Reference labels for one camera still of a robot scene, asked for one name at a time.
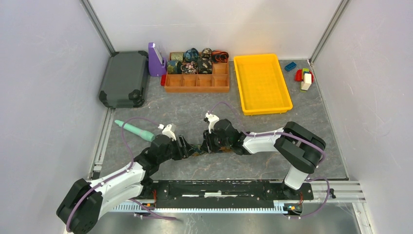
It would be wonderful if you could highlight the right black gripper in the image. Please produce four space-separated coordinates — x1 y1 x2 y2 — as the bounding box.
200 128 231 154

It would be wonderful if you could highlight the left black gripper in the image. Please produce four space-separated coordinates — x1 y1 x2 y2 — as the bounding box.
158 134 197 163

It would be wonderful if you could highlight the orange blue floral tie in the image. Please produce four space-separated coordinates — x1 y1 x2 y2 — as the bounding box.
190 144 232 156

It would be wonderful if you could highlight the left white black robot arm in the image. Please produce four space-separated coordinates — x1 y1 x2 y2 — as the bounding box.
56 135 198 234

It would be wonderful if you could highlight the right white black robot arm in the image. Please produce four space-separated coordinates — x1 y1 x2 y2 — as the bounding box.
200 119 326 199

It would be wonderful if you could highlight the teal green pen tool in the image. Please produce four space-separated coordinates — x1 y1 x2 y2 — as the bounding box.
114 120 155 142

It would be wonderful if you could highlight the orange compartment organizer box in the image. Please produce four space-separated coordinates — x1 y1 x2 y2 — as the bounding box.
164 62 230 93

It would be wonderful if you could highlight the small red block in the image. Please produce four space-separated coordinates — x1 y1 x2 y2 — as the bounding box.
160 75 167 86

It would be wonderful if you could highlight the yellow plastic tray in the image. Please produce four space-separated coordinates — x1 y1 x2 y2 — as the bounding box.
234 54 293 116

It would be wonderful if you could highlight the black floral rolled tie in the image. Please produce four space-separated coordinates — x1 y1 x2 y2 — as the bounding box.
197 58 212 74

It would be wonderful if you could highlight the pink floral rolled tie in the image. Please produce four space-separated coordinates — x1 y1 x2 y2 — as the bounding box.
181 61 198 75

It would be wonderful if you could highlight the teal navy rolled tie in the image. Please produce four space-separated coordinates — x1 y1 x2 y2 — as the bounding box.
167 60 182 75

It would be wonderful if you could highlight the orange black rolled tie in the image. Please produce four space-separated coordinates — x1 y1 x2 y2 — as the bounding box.
211 50 229 63

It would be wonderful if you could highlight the dark grey suitcase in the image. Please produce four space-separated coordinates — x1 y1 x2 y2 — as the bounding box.
98 50 149 108

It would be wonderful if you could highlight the purple dispenser stand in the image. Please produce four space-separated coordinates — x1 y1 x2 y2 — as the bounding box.
148 42 167 77

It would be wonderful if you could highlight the black yellow rolled tie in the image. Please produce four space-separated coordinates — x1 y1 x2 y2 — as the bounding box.
200 48 212 59

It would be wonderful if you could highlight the dark blue rolled tie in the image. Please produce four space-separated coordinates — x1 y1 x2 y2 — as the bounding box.
183 48 199 63

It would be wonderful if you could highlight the olive patterned rolled tie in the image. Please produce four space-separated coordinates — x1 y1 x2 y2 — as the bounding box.
170 52 184 62

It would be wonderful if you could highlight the blue toy brick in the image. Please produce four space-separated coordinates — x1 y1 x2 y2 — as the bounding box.
284 62 297 72

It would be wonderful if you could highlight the red toy block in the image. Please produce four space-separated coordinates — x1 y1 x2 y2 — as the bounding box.
294 69 314 83

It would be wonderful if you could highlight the cream toy block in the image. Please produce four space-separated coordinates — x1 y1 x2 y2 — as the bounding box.
300 73 312 92

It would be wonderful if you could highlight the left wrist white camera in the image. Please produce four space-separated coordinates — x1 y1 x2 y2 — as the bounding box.
158 123 177 141

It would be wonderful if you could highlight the wrist white camera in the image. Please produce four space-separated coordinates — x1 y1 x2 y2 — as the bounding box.
205 112 220 134
158 123 177 141

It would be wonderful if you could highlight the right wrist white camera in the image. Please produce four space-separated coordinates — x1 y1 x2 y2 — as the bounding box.
205 112 220 134

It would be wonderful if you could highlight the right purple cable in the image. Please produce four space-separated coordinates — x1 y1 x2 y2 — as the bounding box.
209 102 332 219

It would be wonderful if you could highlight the purple cable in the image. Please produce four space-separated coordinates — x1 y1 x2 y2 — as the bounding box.
209 102 332 219
66 117 177 233

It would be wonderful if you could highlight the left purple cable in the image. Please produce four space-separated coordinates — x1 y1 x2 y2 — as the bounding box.
66 117 177 233

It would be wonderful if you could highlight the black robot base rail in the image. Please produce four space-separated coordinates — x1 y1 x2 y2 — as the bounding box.
138 180 314 209

